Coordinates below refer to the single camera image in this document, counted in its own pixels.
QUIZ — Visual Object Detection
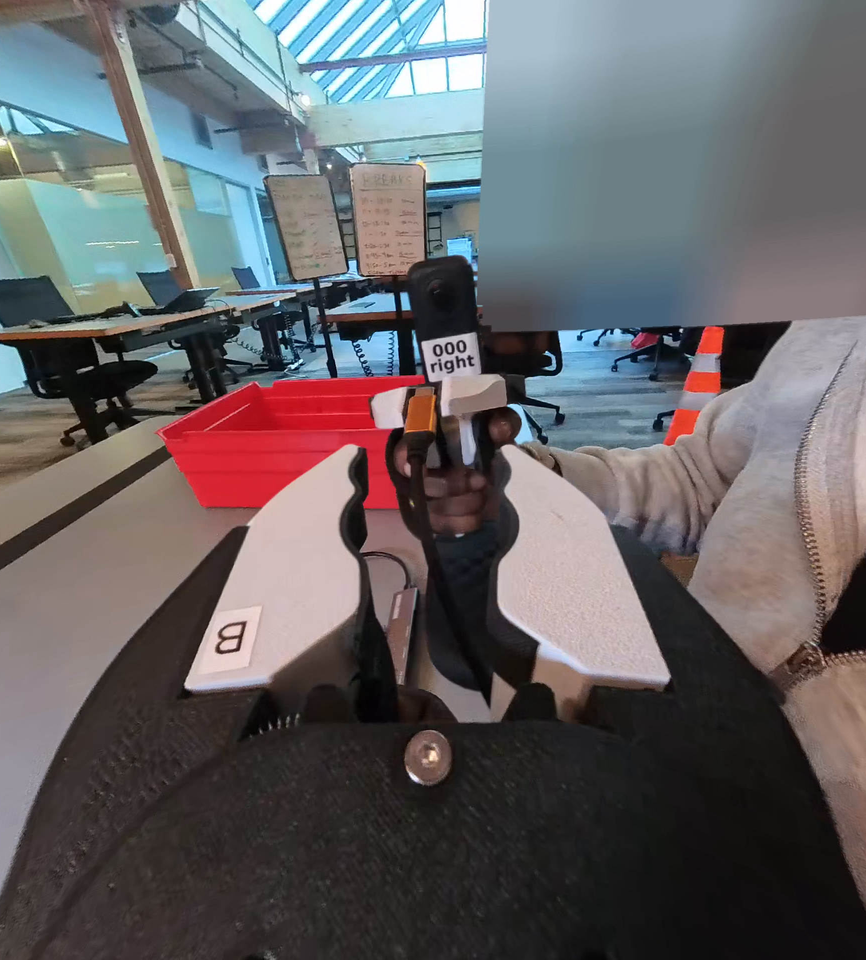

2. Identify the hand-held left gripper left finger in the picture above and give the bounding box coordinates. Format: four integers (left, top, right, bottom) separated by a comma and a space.
184, 444, 400, 723

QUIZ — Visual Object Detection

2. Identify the orange traffic cone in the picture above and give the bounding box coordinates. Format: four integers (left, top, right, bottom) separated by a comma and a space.
664, 326, 726, 447

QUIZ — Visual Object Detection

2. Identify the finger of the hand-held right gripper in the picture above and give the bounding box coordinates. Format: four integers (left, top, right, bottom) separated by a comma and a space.
439, 373, 509, 466
369, 386, 415, 431

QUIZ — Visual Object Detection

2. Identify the black office chair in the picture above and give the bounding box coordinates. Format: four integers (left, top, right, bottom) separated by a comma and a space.
0, 276, 158, 447
136, 268, 254, 385

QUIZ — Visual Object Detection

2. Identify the wooden top desk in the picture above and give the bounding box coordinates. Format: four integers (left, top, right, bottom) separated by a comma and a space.
0, 288, 306, 406

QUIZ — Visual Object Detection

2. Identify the person's right hand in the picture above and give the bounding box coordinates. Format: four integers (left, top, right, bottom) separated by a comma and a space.
391, 406, 524, 540

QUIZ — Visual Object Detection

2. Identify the red plastic bin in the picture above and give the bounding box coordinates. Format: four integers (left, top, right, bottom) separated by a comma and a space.
157, 377, 426, 510

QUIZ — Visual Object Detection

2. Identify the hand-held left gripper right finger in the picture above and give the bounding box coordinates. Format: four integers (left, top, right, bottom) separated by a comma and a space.
487, 444, 672, 725

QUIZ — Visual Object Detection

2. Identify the black mesh pad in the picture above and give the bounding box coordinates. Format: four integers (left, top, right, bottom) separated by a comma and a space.
425, 525, 510, 695

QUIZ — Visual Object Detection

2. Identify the handwritten whiteboard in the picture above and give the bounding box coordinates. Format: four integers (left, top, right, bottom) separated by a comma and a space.
349, 161, 428, 279
264, 174, 350, 282

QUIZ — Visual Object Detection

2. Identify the person's right forearm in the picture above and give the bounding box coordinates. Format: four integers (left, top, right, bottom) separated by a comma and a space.
519, 375, 801, 556

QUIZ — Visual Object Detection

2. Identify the orange plug usb-c cable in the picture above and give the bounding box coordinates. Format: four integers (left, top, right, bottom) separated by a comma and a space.
401, 386, 495, 700

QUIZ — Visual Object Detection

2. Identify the grey usb hub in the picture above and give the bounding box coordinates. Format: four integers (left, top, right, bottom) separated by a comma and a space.
361, 551, 420, 687

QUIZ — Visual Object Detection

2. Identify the brown office chair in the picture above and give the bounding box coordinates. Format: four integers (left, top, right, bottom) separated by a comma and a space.
478, 330, 565, 444

